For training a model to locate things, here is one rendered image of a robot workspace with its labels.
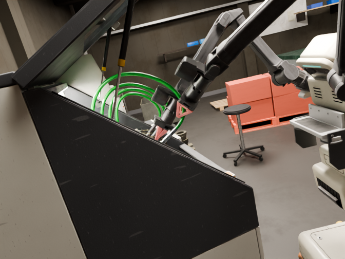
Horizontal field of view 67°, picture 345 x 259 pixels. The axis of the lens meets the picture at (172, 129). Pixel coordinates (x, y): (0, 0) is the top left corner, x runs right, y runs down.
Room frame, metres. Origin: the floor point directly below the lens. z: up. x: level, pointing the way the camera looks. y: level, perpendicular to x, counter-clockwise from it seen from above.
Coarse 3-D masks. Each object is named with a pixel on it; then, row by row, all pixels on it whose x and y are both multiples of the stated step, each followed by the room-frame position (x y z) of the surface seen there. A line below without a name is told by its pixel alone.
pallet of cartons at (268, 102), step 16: (240, 80) 4.23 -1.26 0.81; (256, 80) 3.96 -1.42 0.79; (240, 96) 3.99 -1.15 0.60; (256, 96) 3.96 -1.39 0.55; (272, 96) 3.96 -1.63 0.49; (288, 96) 3.89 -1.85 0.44; (256, 112) 3.98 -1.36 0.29; (272, 112) 3.96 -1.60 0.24; (288, 112) 3.90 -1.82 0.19; (304, 112) 3.86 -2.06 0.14; (256, 128) 3.98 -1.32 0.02
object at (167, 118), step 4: (164, 112) 1.07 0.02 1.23; (168, 112) 1.06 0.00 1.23; (156, 116) 1.09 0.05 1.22; (164, 116) 1.06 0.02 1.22; (168, 116) 1.06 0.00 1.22; (172, 116) 1.06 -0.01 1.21; (160, 120) 1.05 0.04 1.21; (164, 120) 1.06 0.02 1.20; (168, 120) 1.06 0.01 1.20; (172, 120) 1.07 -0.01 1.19; (168, 124) 1.06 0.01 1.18; (172, 124) 1.10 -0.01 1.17
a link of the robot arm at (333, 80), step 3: (333, 75) 0.83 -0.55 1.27; (336, 75) 0.82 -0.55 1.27; (333, 78) 0.83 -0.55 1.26; (336, 78) 0.81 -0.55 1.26; (339, 78) 0.80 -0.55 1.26; (330, 81) 0.84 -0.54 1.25; (333, 81) 0.82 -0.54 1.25; (336, 81) 0.80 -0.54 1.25; (339, 81) 0.79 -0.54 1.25; (330, 84) 0.84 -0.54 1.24; (333, 84) 0.82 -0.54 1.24; (336, 84) 0.80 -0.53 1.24; (333, 87) 0.81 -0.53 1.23; (333, 90) 0.82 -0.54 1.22
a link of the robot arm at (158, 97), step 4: (184, 84) 1.08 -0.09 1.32; (160, 88) 1.09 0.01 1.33; (164, 88) 1.09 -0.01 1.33; (180, 88) 1.07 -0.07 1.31; (184, 88) 1.07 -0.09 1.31; (156, 92) 1.07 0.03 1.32; (160, 92) 1.07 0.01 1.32; (164, 92) 1.08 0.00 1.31; (168, 92) 1.09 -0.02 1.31; (172, 92) 1.08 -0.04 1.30; (180, 92) 1.07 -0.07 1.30; (152, 96) 1.08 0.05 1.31; (156, 96) 1.06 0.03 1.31; (160, 96) 1.06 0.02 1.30; (164, 96) 1.07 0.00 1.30; (176, 96) 1.10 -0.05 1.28; (152, 100) 1.08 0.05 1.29; (156, 100) 1.07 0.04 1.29; (160, 100) 1.06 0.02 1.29; (164, 100) 1.06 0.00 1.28; (160, 104) 1.08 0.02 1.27
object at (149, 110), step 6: (144, 102) 6.21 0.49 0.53; (150, 102) 5.35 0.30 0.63; (144, 108) 5.34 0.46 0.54; (150, 108) 5.34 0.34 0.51; (156, 108) 5.34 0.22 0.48; (144, 114) 5.34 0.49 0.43; (150, 114) 5.34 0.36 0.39; (156, 114) 5.34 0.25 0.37; (144, 120) 5.35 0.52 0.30; (174, 120) 5.35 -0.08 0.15
